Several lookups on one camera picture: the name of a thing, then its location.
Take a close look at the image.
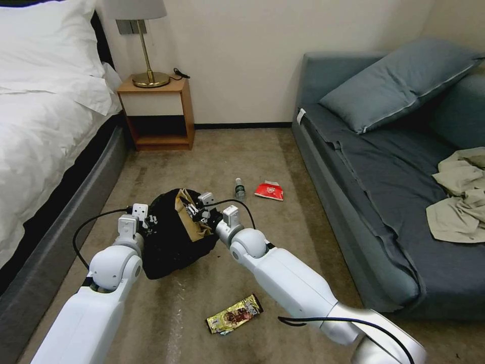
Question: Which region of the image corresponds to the brown paper bag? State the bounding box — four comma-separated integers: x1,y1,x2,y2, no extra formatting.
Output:
174,188,215,242

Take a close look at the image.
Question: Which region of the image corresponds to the black trash bin with bag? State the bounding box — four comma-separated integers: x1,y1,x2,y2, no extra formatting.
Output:
142,187,219,282

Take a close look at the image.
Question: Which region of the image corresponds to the clear plastic bottle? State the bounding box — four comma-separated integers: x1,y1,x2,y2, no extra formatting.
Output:
233,177,248,201

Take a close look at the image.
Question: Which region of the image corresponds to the red snack packet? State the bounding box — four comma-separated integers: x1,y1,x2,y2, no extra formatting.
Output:
253,180,286,203

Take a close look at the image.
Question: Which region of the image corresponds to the grey bed base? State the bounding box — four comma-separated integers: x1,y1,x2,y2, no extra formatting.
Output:
0,113,131,364

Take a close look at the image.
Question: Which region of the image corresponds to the black baseboard strip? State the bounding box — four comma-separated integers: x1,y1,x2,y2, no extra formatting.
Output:
193,121,295,130

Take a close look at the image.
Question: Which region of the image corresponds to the gold snack wrapper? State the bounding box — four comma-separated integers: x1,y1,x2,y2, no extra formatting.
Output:
205,294,264,336

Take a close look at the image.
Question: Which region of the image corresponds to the wooden nightstand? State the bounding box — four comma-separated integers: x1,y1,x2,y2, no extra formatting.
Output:
116,74,196,152

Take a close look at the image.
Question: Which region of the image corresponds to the blue-grey sofa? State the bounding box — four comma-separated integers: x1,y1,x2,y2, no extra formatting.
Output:
290,50,485,324

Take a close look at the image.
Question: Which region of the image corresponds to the brass table lamp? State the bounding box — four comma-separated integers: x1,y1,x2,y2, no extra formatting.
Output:
104,0,171,89

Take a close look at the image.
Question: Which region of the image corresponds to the white duvet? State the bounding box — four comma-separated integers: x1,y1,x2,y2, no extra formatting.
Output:
0,62,123,268

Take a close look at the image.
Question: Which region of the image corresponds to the black headboard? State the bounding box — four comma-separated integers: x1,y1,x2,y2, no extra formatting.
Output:
90,9,116,73

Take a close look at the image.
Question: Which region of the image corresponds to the dark blue sofa sheet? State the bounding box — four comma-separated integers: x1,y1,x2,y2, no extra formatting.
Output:
303,109,485,306

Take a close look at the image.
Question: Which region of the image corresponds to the white pillow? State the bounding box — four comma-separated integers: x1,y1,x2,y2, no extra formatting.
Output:
0,0,106,94

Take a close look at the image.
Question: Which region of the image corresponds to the large blue-grey cushion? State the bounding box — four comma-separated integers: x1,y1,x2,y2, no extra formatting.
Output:
318,37,485,134

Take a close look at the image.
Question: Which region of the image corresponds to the beige crumpled cloth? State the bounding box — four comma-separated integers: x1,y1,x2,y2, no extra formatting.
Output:
425,147,485,242

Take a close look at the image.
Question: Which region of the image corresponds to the dark teal cushion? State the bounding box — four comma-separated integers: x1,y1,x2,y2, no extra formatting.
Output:
427,73,485,149

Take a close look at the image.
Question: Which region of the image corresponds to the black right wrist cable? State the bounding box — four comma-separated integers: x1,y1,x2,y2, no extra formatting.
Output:
210,199,257,230

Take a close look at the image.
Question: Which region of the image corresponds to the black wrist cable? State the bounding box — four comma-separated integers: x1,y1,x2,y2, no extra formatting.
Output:
210,199,257,230
73,206,133,273

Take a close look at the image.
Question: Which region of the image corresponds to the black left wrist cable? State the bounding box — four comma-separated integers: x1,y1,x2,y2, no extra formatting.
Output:
73,206,133,273

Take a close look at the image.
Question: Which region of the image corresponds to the grey wall switch panel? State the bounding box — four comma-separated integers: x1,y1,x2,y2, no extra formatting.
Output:
116,19,148,36

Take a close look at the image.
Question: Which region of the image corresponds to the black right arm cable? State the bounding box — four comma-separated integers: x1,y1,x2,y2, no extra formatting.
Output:
277,315,414,364

